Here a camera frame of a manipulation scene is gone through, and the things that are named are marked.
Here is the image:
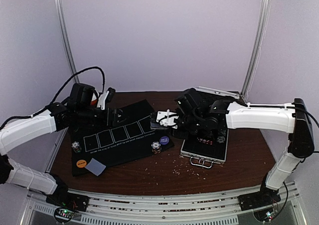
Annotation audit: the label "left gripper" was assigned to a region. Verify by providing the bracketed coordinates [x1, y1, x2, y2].
[76, 105, 129, 127]

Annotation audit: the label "chip row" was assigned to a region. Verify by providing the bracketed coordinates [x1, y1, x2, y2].
[216, 130, 227, 143]

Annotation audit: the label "aluminium poker case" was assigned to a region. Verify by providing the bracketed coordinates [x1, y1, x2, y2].
[180, 86, 243, 169]

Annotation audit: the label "poker chip stack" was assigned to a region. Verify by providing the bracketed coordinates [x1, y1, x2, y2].
[71, 141, 82, 153]
[151, 142, 161, 154]

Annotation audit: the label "black poker mat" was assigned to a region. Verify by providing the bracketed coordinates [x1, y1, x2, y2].
[69, 100, 174, 177]

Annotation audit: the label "purple small blind button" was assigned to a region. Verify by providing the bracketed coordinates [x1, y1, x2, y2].
[159, 136, 170, 145]

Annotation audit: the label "orange big blind button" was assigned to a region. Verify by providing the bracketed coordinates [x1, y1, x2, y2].
[76, 160, 87, 169]

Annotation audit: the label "playing card deck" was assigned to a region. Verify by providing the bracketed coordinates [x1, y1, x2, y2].
[150, 112, 168, 130]

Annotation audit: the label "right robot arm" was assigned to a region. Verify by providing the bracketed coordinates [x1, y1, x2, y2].
[167, 98, 315, 206]

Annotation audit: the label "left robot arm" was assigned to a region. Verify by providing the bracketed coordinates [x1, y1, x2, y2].
[0, 103, 123, 207]

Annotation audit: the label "orange white bowl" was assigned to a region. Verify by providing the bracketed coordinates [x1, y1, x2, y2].
[90, 93, 98, 106]

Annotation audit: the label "red dice in case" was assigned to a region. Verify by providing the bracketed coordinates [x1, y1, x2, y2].
[197, 137, 213, 145]

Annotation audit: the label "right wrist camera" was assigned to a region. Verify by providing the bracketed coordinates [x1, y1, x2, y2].
[174, 88, 202, 114]

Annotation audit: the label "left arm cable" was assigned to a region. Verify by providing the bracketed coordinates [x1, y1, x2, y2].
[42, 66, 106, 111]

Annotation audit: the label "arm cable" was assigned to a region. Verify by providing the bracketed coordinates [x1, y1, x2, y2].
[299, 107, 319, 153]
[42, 66, 106, 111]

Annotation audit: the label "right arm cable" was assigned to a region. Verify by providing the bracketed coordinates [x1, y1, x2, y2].
[299, 107, 319, 153]

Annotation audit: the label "left aluminium frame post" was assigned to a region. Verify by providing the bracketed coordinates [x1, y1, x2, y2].
[54, 0, 77, 75]

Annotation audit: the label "aluminium frame post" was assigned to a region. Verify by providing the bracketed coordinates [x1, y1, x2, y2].
[241, 0, 271, 99]
[54, 0, 77, 75]

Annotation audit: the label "right aluminium frame post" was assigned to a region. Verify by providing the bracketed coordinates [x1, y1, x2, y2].
[241, 0, 271, 99]

